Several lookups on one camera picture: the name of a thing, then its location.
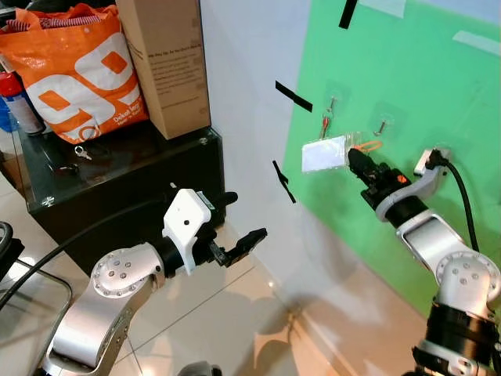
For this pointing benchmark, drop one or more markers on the red white spray can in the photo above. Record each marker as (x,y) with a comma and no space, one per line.
(19,106)

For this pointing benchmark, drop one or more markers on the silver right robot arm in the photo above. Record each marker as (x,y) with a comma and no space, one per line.
(458,274)

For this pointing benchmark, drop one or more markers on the red checked cloth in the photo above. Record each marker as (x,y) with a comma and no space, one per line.
(78,19)

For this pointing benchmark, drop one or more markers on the green wall sheet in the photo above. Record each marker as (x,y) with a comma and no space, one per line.
(407,94)

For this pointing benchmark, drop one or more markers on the black glossy cabinet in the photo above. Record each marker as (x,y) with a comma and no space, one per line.
(125,188)

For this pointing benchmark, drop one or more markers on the orange white shopping bag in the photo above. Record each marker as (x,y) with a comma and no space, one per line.
(70,78)

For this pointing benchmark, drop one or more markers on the long white tape strip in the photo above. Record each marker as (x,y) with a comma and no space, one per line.
(477,41)

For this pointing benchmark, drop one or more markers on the clear adhesive wall hook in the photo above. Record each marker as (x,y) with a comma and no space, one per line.
(333,98)
(381,121)

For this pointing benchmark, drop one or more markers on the white card holder orange loop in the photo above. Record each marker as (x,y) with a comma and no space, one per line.
(325,154)

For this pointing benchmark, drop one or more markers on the brown cardboard box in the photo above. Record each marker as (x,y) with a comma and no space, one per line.
(168,63)

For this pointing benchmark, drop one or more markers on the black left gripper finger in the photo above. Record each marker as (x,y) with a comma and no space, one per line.
(247,244)
(221,199)

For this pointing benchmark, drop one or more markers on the small black key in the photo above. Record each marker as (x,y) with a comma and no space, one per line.
(64,168)

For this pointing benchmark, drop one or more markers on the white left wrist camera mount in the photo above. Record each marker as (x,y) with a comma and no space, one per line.
(186,215)

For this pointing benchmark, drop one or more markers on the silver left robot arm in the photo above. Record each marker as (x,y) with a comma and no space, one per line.
(109,298)

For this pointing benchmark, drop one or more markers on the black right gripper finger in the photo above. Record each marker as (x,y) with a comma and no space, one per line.
(369,160)
(356,166)

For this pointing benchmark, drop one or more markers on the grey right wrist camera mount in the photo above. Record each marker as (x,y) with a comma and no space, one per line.
(419,188)

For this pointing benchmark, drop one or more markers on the short white tape strip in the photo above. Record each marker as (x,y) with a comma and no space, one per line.
(387,6)

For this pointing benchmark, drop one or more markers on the grey robot foot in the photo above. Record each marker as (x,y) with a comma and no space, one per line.
(200,370)

